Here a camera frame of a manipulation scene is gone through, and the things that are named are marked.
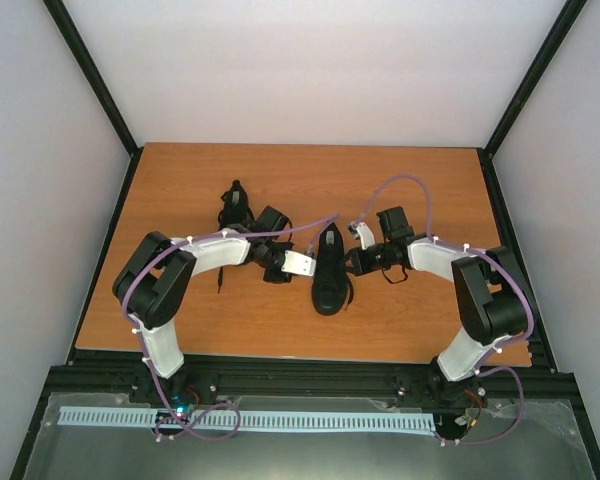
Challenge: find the black sneaker with laces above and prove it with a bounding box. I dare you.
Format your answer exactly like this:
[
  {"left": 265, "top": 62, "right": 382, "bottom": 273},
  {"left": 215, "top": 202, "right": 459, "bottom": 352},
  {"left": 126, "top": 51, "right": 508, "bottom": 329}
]
[{"left": 311, "top": 223, "right": 354, "bottom": 316}]

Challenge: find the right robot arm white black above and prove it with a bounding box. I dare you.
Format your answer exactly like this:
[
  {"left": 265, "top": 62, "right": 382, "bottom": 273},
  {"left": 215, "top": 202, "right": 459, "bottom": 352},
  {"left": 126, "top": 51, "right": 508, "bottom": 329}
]
[{"left": 345, "top": 207, "right": 537, "bottom": 405}]

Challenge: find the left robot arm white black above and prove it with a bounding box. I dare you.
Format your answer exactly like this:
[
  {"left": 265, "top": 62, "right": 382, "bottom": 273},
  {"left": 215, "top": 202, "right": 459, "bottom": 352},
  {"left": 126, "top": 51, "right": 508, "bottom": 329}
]
[{"left": 112, "top": 206, "right": 292, "bottom": 403}]

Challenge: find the black sneaker left one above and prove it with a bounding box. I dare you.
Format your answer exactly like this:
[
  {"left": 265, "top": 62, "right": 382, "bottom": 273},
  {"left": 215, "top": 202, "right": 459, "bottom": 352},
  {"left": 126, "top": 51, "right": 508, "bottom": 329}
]
[{"left": 214, "top": 179, "right": 255, "bottom": 296}]

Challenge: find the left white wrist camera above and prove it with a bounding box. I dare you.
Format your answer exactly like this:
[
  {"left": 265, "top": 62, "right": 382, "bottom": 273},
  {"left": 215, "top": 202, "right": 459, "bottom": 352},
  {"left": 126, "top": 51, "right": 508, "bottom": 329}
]
[{"left": 281, "top": 250, "right": 316, "bottom": 277}]

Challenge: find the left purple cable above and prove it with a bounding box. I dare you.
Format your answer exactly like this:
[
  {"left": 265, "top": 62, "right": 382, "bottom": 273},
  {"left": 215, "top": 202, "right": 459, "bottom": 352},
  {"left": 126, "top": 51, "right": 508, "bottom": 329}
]
[{"left": 121, "top": 213, "right": 341, "bottom": 441}]

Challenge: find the purple cable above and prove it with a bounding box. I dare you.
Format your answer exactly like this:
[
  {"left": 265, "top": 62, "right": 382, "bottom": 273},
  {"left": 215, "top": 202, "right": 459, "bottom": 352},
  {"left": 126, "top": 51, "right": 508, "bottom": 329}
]
[
  {"left": 351, "top": 173, "right": 537, "bottom": 447},
  {"left": 121, "top": 213, "right": 341, "bottom": 441}
]

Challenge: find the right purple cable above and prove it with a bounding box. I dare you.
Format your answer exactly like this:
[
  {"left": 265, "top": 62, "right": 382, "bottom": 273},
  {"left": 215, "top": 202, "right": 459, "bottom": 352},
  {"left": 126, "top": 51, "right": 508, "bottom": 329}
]
[{"left": 351, "top": 173, "right": 537, "bottom": 447}]

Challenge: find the white slotted cable duct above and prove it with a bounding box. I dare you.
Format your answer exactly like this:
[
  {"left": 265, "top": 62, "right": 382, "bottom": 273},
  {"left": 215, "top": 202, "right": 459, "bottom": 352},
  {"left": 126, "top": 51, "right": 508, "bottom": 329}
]
[{"left": 57, "top": 406, "right": 436, "bottom": 435}]

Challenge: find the grey metal base plate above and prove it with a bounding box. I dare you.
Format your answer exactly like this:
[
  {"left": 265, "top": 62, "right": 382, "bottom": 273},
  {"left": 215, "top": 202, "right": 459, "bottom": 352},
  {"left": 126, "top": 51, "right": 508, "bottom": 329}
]
[{"left": 23, "top": 394, "right": 595, "bottom": 479}]

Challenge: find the right black corner post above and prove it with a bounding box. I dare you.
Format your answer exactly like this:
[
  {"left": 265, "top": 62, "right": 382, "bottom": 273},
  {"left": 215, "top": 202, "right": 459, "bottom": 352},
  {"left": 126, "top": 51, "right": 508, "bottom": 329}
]
[{"left": 484, "top": 0, "right": 588, "bottom": 160}]

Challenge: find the black corner post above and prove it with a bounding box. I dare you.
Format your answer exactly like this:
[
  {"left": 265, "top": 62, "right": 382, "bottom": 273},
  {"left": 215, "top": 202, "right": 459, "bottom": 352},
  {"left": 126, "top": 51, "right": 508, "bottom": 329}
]
[
  {"left": 42, "top": 0, "right": 141, "bottom": 159},
  {"left": 484, "top": 0, "right": 588, "bottom": 160}
]

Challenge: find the left black corner post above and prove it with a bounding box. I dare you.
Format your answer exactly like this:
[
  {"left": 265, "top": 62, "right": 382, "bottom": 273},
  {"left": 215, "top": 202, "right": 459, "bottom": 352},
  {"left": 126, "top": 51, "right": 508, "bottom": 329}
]
[{"left": 42, "top": 0, "right": 141, "bottom": 159}]

